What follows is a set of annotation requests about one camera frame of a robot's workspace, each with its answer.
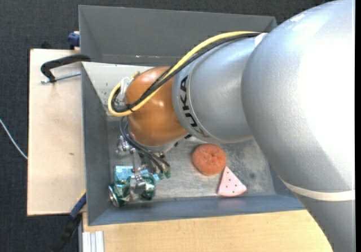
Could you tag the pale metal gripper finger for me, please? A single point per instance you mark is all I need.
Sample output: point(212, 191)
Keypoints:
point(144, 185)
point(133, 189)

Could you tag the grey metal bin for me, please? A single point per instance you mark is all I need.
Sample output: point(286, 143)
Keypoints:
point(135, 36)

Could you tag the pink dotted wedge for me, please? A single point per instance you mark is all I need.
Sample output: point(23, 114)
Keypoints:
point(229, 186)

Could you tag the pale wood flat board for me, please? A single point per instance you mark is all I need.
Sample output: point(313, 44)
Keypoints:
point(55, 132)

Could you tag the crushed green drink can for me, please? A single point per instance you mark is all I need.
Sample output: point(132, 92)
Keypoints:
point(119, 193)

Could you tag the orange round scouring sponge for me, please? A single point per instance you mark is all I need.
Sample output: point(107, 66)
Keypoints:
point(209, 159)

